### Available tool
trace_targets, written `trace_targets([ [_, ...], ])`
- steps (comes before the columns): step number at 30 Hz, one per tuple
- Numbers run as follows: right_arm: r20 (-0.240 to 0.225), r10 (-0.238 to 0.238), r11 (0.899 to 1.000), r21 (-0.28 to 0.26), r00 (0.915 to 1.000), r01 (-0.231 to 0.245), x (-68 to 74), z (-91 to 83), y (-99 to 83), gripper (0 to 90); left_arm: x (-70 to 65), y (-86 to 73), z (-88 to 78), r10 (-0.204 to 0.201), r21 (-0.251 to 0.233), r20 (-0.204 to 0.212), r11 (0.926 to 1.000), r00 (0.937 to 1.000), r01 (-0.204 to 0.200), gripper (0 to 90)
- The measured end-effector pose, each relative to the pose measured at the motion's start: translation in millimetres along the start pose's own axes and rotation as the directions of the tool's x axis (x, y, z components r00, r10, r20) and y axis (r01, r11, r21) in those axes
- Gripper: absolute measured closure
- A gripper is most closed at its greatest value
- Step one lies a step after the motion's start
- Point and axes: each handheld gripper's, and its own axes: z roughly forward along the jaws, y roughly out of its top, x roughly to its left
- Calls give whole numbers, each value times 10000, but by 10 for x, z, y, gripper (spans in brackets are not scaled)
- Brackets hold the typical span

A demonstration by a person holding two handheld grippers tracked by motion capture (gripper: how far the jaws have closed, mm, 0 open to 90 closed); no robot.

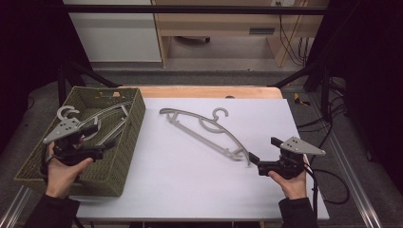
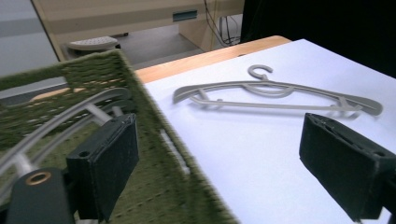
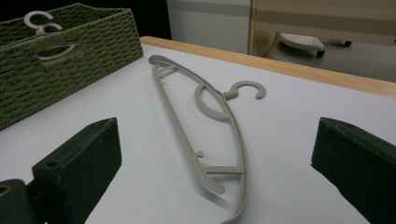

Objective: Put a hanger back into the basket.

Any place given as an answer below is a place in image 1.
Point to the person's right hand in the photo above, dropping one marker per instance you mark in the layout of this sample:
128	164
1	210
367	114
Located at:
293	188

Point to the black curtain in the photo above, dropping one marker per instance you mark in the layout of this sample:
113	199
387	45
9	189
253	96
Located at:
374	63
28	47

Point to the yellow black tool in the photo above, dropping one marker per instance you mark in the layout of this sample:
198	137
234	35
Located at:
297	98

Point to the grey plastic clothes hanger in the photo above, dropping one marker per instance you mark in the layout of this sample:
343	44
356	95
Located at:
112	132
107	111
166	110
62	109

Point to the white table mat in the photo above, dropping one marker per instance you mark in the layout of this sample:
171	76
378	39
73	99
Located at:
190	183

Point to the black metal crossbar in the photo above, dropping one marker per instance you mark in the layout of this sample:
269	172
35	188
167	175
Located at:
190	9

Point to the aluminium rail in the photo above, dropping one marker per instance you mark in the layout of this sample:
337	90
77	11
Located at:
364	205
14	209

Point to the white cabinet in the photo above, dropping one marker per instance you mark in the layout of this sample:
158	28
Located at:
114	38

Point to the beige wooden desk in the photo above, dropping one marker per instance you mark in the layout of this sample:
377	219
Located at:
215	22

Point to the white power strip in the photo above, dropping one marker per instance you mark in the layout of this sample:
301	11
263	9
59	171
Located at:
285	2

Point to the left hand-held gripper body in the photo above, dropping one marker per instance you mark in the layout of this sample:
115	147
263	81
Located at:
65	129

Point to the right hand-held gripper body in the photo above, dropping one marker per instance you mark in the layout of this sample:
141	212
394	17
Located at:
299	147

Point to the green woven basket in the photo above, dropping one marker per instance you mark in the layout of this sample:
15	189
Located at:
126	142

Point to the person's left hand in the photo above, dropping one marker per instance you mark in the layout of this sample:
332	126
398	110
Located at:
61	180

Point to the black metal stand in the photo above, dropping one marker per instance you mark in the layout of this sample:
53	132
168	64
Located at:
82	71
323	82

